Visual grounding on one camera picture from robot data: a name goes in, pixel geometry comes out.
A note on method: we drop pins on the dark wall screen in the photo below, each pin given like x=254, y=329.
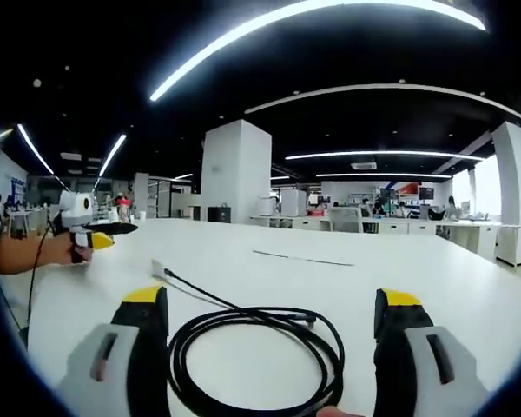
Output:
x=426, y=193

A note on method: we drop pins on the white square pillar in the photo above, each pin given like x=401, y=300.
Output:
x=510, y=191
x=236, y=174

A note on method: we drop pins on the white desk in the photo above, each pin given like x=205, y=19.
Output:
x=308, y=286

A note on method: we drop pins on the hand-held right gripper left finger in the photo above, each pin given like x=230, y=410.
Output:
x=113, y=373

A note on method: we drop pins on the row of white office desks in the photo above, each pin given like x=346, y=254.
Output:
x=417, y=228

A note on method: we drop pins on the white charger adapter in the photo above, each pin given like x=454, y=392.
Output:
x=158, y=269

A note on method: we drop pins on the ceiling air vent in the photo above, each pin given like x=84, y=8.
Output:
x=364, y=165

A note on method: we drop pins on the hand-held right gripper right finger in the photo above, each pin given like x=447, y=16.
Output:
x=417, y=373

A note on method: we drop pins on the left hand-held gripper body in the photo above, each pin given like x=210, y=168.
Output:
x=76, y=210

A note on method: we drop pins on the person's right hand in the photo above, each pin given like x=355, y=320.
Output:
x=338, y=412

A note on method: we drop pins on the short ceiling light strip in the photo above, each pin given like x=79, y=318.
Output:
x=382, y=175

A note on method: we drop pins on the long curved ceiling light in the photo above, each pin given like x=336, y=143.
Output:
x=286, y=17

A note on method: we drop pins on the person's left hand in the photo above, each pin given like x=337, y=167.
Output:
x=56, y=252

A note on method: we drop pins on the small white appliance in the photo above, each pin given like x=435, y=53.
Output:
x=265, y=207

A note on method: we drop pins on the straight ceiling light strip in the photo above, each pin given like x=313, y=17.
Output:
x=382, y=154

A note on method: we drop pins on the tall white appliance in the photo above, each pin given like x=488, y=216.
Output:
x=294, y=203

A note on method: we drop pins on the black box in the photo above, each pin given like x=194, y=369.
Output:
x=219, y=214

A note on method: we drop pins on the grey mesh office chair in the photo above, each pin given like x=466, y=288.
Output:
x=346, y=219

